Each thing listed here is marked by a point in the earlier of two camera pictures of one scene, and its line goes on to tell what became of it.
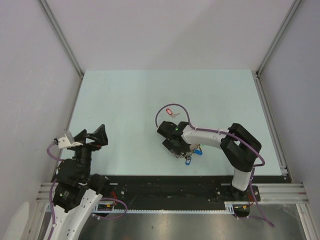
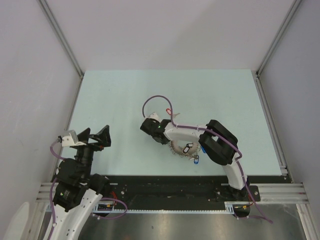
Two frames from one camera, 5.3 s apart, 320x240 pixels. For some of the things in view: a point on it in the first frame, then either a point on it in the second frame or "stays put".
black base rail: [127, 193] stays put
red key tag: [170, 112] stays put
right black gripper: [176, 151] → [164, 142]
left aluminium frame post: [61, 37] stays put
